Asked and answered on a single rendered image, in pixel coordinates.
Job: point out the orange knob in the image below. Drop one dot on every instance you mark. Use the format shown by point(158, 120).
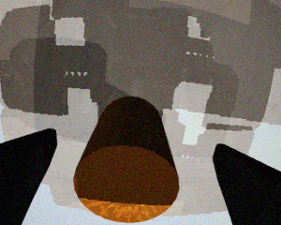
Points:
point(126, 172)

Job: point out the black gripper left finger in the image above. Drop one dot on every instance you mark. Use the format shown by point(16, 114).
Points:
point(23, 163)

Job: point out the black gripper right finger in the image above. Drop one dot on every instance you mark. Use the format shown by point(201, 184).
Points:
point(252, 189)

